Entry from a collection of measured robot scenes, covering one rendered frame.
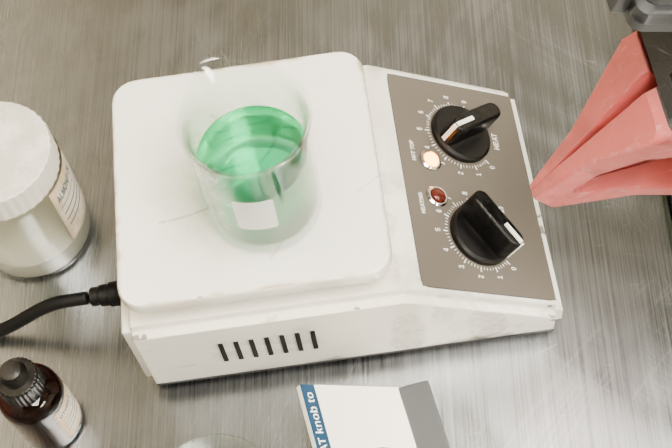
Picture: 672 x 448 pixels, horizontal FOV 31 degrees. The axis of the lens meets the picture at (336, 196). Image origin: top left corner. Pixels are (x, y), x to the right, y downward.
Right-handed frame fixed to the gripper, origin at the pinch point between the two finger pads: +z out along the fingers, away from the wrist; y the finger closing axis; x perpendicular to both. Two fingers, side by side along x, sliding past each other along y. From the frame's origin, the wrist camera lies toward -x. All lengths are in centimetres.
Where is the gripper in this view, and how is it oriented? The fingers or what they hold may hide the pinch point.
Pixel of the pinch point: (557, 187)
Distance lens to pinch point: 49.0
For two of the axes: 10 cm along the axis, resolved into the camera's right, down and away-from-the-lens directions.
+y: 1.3, 8.6, -4.9
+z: -7.1, 4.3, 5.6
